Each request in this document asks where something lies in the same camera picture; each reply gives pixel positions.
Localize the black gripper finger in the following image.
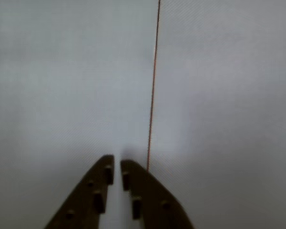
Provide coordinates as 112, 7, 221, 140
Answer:
44, 154, 115, 229
120, 159, 196, 229

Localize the grey table mat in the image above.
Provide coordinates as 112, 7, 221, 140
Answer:
146, 0, 286, 229
0, 0, 161, 229

